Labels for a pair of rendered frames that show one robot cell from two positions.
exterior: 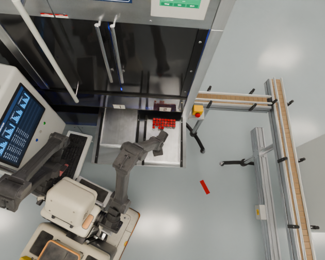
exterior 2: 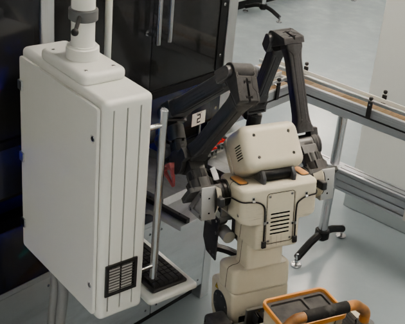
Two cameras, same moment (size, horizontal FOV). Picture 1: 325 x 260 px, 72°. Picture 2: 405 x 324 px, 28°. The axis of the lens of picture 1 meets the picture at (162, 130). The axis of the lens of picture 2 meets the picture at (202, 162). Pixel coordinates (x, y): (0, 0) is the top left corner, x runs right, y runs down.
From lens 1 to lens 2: 2.63 m
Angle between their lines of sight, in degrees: 48
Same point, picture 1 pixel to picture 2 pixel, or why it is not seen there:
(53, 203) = (258, 138)
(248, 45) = not seen: hidden behind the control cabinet
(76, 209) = (288, 124)
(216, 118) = not seen: hidden behind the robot
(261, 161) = (346, 170)
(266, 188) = (388, 186)
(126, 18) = not seen: outside the picture
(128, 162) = (294, 33)
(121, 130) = (165, 182)
